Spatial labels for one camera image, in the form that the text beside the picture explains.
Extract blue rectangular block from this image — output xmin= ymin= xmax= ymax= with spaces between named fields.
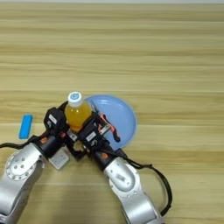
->
xmin=18 ymin=114 xmax=33 ymax=140

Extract orange juice bottle white cap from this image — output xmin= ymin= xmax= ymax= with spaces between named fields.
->
xmin=64 ymin=91 xmax=93 ymax=134

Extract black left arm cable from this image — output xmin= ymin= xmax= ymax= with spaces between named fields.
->
xmin=0 ymin=129 xmax=49 ymax=151

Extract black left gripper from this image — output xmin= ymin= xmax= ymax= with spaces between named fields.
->
xmin=34 ymin=101 xmax=73 ymax=158

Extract left gripper labelled black box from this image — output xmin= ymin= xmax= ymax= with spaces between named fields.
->
xmin=43 ymin=107 xmax=67 ymax=135

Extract orange black needle-nose pliers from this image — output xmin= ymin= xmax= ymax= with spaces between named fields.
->
xmin=98 ymin=113 xmax=122 ymax=144

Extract right gripper labelled black box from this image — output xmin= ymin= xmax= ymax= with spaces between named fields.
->
xmin=79 ymin=123 xmax=104 ymax=150

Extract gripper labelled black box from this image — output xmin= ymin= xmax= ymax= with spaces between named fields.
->
xmin=79 ymin=123 xmax=104 ymax=150
xmin=43 ymin=107 xmax=67 ymax=135

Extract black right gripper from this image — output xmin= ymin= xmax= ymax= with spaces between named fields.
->
xmin=69 ymin=101 xmax=128 ymax=172

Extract round light blue plate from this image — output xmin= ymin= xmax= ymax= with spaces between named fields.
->
xmin=86 ymin=94 xmax=138 ymax=151

